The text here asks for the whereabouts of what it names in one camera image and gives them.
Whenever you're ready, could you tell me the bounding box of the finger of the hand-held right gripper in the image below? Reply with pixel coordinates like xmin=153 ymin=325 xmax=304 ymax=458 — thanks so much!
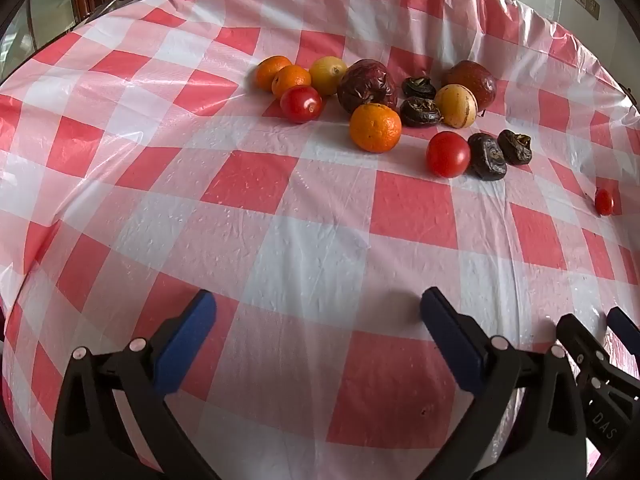
xmin=556 ymin=313 xmax=640 ymax=463
xmin=606 ymin=306 xmax=640 ymax=361

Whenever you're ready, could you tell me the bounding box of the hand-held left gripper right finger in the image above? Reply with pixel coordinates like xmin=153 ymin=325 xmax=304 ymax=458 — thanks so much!
xmin=417 ymin=287 xmax=587 ymax=480

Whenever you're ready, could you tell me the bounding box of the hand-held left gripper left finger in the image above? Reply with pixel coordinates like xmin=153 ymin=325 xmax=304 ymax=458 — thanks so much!
xmin=51 ymin=289 xmax=221 ymax=480

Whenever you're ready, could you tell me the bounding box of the dark water chestnut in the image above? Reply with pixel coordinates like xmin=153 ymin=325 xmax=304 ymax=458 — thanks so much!
xmin=401 ymin=76 xmax=438 ymax=101
xmin=497 ymin=129 xmax=534 ymax=166
xmin=399 ymin=96 xmax=444 ymax=128
xmin=467 ymin=132 xmax=508 ymax=181

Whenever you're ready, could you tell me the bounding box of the orange mandarin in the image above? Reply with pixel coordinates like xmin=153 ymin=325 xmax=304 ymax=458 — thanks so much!
xmin=349 ymin=103 xmax=403 ymax=154
xmin=256 ymin=55 xmax=293 ymax=92
xmin=271 ymin=65 xmax=312 ymax=100

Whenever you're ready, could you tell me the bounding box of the tan yellow fruit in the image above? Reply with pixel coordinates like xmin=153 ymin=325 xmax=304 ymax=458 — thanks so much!
xmin=434 ymin=84 xmax=478 ymax=129

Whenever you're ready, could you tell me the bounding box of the red-brown passion fruit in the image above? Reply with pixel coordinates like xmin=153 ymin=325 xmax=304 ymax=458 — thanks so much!
xmin=440 ymin=60 xmax=498 ymax=113

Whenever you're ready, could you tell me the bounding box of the wrinkled purple passion fruit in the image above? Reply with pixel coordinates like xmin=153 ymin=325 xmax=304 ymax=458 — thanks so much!
xmin=336 ymin=59 xmax=399 ymax=113

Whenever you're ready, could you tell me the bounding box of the smooth yellow fruit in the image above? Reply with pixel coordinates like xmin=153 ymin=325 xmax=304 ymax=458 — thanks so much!
xmin=309 ymin=56 xmax=349 ymax=97

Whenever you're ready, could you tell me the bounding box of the red white checkered tablecloth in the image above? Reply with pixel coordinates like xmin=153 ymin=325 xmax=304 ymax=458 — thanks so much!
xmin=0 ymin=0 xmax=640 ymax=480

